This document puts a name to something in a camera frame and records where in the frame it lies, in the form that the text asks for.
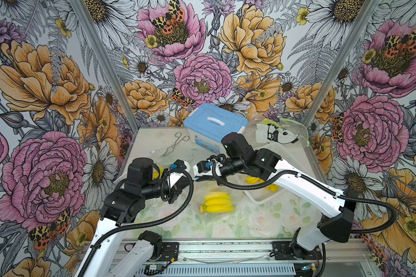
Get panda zip-top bag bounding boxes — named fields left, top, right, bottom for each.
left=248, top=118, right=310, bottom=147

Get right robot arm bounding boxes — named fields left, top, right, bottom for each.
left=193, top=133, right=397, bottom=260

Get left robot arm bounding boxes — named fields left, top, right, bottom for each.
left=76, top=158, right=194, bottom=277

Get white plastic basket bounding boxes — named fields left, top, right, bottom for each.
left=242, top=187, right=288, bottom=205

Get blue lid storage box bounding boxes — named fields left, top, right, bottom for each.
left=184, top=103, right=248, bottom=154

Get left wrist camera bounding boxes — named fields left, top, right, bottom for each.
left=169, top=159, right=191, bottom=187

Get metal wire tongs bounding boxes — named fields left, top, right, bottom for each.
left=163, top=132, right=190, bottom=157

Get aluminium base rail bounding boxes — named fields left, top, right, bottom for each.
left=89, top=238, right=372, bottom=277

